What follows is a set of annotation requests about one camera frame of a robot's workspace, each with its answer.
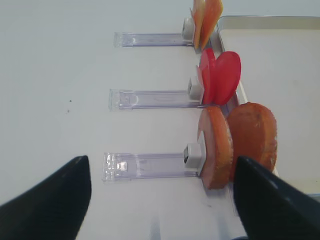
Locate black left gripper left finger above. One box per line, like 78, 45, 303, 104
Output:
0, 155, 92, 240

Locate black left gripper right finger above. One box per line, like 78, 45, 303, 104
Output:
233, 156, 320, 240

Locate round bread slice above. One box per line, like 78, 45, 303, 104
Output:
197, 106, 234, 190
227, 102, 278, 182

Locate clear bread slice holder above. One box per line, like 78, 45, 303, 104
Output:
102, 143, 207, 182

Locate clear tomato slice holder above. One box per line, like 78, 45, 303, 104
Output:
108, 76, 205, 111

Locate rear red tomato slice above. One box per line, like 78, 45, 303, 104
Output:
198, 48, 216, 105

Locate clear cheese slice holder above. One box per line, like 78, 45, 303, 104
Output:
113, 17, 195, 48

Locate front yellow cheese slice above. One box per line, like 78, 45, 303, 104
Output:
199, 0, 223, 51

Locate rear orange cheese slice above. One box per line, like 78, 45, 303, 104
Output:
190, 0, 205, 50

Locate white rectangular tray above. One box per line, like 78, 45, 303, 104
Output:
217, 16, 320, 198

